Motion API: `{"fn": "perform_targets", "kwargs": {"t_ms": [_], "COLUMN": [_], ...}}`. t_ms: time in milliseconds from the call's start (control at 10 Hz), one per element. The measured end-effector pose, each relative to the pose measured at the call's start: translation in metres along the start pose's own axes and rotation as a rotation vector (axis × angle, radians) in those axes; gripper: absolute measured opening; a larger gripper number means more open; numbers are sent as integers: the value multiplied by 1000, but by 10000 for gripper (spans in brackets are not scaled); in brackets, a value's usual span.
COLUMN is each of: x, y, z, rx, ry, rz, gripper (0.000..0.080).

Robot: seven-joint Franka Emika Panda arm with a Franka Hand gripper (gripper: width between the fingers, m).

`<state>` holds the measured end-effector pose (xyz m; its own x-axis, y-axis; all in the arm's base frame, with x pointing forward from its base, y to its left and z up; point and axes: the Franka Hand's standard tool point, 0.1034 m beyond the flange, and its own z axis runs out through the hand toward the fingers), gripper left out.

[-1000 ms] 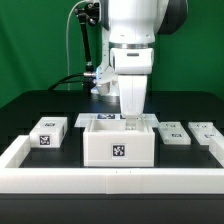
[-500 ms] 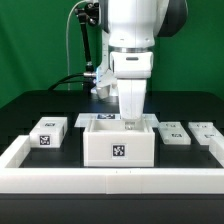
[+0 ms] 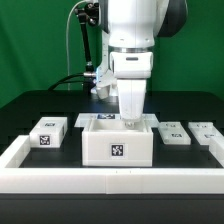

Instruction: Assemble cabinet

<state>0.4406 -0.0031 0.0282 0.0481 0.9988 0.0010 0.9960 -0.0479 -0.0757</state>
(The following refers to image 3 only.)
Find white cabinet door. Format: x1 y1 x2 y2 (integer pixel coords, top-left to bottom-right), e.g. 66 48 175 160
158 122 191 145
188 122 221 145

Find white cabinet body box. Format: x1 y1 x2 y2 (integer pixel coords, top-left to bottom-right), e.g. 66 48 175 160
82 119 153 167

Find white base tag plate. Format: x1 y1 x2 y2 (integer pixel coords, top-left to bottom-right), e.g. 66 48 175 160
75 113 159 128

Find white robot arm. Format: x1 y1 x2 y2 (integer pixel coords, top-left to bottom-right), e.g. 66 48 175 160
94 0 188 127

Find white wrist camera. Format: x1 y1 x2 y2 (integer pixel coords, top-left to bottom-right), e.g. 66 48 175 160
96 69 116 99

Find white cabinet top block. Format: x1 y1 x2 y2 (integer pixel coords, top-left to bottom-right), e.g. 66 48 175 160
29 117 68 148

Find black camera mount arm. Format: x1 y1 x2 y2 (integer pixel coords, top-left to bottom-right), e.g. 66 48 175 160
75 2 99 91

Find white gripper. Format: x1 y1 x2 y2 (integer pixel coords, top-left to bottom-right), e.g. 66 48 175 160
110 52 153 128

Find black and grey cables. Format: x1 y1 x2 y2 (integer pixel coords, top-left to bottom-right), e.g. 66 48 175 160
48 0 98 92

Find white obstacle fence frame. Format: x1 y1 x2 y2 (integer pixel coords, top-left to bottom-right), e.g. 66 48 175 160
0 135 224 194

